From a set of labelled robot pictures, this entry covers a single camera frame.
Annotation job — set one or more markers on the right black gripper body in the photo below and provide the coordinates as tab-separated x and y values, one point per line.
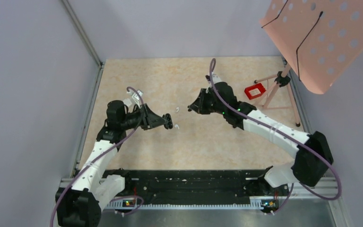
211	106

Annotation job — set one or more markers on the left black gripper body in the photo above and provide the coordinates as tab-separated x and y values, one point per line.
139	117

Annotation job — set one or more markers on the black earbud charging case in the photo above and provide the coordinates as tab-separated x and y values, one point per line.
169	123

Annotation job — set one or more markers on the white charging case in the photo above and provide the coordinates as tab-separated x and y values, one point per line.
127	102

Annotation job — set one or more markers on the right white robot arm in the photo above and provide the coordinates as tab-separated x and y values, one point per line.
310	151

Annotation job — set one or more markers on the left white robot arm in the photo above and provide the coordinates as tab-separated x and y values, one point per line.
100	156

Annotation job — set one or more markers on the red square box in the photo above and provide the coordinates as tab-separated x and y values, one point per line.
254	91

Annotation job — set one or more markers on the pink perforated music stand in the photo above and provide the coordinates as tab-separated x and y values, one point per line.
318	38

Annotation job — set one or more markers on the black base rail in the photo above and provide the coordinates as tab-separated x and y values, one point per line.
209	190

